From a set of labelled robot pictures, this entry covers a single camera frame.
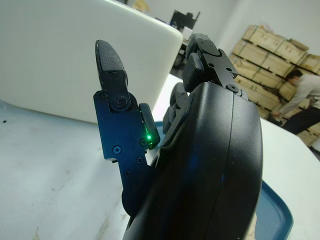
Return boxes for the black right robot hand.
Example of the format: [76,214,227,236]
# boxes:
[93,32,264,240]

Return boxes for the blue plastic tray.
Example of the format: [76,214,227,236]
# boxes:
[147,120,295,240]

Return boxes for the cream white toaster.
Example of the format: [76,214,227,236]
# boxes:
[0,0,185,125]

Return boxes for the person in dark trousers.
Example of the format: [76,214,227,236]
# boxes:
[271,69,320,136]

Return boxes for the stacked wooden crates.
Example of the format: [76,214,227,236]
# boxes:
[228,24,320,148]

